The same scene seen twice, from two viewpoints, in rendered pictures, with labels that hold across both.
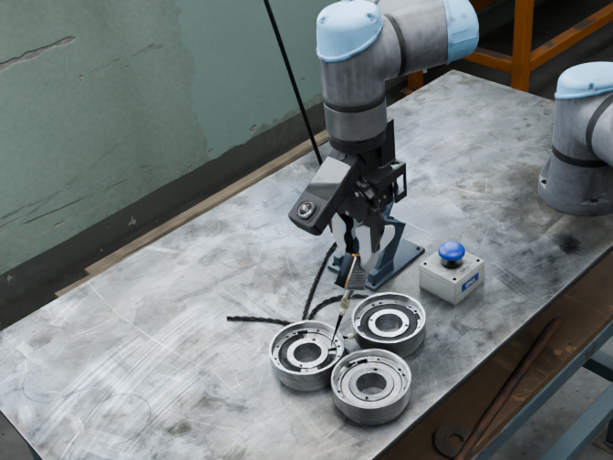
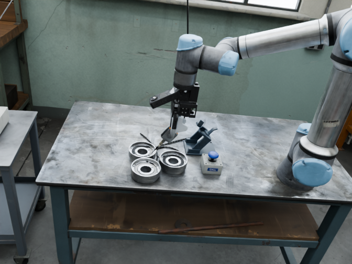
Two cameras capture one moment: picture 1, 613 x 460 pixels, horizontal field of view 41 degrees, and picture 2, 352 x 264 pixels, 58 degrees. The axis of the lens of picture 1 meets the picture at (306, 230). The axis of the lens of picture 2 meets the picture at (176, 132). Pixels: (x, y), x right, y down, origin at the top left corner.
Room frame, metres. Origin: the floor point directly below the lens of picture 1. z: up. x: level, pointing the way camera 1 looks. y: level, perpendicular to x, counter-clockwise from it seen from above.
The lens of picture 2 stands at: (0.04, -0.59, 1.54)
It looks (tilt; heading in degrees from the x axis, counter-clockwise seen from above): 32 degrees down; 32
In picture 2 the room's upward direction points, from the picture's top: 8 degrees clockwise
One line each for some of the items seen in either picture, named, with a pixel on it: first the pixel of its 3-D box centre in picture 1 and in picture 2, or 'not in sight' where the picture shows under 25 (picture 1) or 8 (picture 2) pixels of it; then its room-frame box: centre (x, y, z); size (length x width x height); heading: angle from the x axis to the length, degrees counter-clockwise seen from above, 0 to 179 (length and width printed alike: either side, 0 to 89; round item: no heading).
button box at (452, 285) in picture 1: (453, 271); (212, 164); (0.95, -0.22, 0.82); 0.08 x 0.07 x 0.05; 129
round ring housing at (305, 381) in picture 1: (307, 356); (142, 153); (0.81, 0.02, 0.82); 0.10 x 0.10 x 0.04
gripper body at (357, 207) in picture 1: (363, 168); (184, 98); (0.89, -0.08, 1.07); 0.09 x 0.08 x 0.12; 132
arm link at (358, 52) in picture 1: (353, 54); (189, 54); (0.88, -0.08, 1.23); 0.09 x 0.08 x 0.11; 107
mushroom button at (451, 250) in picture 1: (451, 259); (212, 158); (0.95, -0.21, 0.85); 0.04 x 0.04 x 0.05
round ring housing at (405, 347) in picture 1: (389, 327); (173, 162); (0.85, -0.10, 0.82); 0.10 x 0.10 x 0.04
